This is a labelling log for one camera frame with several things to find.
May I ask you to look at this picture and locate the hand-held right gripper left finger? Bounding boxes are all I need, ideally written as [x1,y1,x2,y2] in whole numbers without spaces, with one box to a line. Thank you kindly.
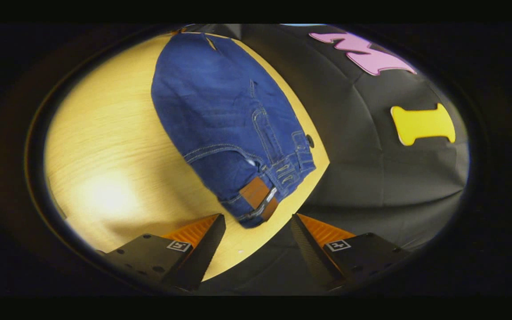
[98,214,226,292]

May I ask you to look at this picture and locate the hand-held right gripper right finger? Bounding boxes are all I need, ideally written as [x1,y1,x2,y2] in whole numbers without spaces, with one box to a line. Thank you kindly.
[291,213,411,289]

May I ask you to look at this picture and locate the blue denim jeans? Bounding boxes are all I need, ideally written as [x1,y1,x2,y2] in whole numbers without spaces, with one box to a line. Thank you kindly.
[151,32,317,229]

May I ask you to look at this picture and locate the black backdrop cloth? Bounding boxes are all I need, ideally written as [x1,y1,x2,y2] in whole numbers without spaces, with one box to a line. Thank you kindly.
[185,24,470,295]

